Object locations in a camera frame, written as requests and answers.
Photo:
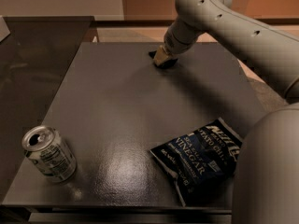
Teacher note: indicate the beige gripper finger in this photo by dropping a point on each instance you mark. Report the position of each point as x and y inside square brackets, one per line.
[162, 55]

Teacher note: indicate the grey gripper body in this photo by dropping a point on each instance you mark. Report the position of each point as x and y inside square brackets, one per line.
[172, 48]

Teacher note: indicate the dark blue rxbar wrapper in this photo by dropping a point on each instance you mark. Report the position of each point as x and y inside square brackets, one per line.
[165, 65]

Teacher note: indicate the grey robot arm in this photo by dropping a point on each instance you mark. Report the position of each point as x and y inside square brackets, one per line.
[266, 183]

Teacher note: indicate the blue kettle chip bag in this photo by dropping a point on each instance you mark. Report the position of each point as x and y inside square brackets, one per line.
[198, 162]

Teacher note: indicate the dark glass side table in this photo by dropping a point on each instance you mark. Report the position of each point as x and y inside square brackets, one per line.
[34, 59]

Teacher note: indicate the silver soda can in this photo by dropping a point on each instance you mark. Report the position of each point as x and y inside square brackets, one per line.
[45, 148]

